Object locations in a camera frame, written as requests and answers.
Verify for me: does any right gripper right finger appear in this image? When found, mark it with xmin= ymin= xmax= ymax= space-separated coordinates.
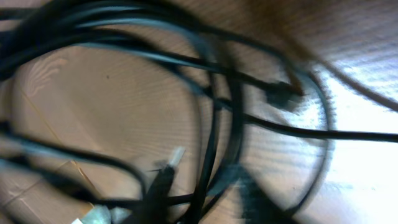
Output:
xmin=239 ymin=167 xmax=299 ymax=224

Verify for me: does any black usb cable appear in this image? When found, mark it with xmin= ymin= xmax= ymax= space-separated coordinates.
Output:
xmin=0 ymin=0 xmax=336 ymax=224

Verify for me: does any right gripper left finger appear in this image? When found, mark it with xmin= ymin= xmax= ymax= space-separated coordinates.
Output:
xmin=121 ymin=165 xmax=175 ymax=224

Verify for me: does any thin black cable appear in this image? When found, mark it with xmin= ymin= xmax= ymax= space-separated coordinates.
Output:
xmin=0 ymin=77 xmax=398 ymax=224

